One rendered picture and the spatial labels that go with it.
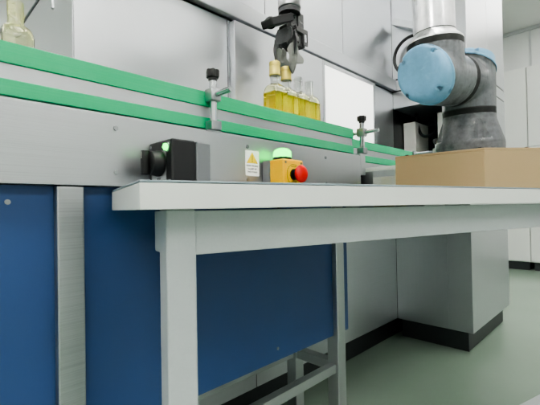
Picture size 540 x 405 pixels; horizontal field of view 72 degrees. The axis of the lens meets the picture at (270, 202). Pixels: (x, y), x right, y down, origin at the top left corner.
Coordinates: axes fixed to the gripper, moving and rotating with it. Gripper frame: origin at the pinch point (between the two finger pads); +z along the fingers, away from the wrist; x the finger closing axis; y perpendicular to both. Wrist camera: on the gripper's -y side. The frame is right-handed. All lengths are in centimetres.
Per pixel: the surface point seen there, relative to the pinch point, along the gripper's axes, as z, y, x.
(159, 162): 36, -57, -21
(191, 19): -12.8, -25.3, 14.9
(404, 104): -10, 104, 7
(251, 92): 5.2, -4.4, 11.7
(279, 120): 21.6, -18.7, -13.9
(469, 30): -41, 109, -24
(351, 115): 3, 57, 12
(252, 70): -2.3, -3.6, 11.7
